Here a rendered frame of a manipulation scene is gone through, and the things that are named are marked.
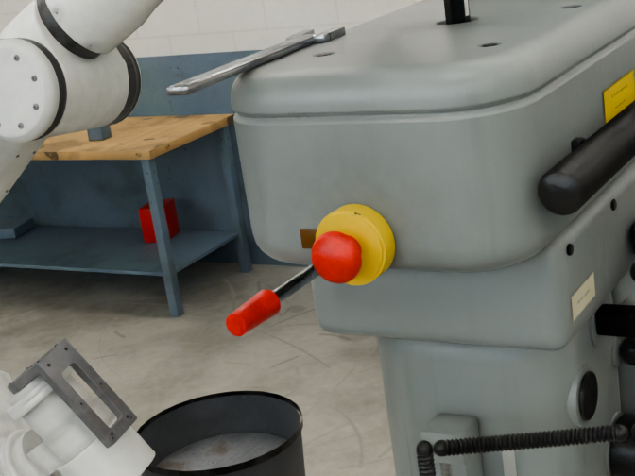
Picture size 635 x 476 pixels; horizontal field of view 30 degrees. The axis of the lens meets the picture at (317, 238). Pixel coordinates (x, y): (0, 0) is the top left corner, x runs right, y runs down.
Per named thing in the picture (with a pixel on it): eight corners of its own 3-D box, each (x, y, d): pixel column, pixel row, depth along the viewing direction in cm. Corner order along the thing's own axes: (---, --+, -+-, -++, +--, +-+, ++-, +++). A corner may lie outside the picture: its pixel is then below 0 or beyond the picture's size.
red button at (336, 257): (356, 289, 86) (349, 237, 85) (309, 286, 88) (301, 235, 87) (377, 274, 89) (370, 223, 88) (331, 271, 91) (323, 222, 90)
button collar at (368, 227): (388, 288, 88) (379, 212, 87) (319, 284, 91) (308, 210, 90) (401, 279, 90) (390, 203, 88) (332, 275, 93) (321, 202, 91)
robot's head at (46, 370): (54, 487, 96) (102, 456, 91) (-19, 408, 95) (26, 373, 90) (99, 438, 100) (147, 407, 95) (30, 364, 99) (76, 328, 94)
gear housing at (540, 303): (570, 359, 96) (559, 242, 93) (312, 337, 108) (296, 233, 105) (674, 228, 123) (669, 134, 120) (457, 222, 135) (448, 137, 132)
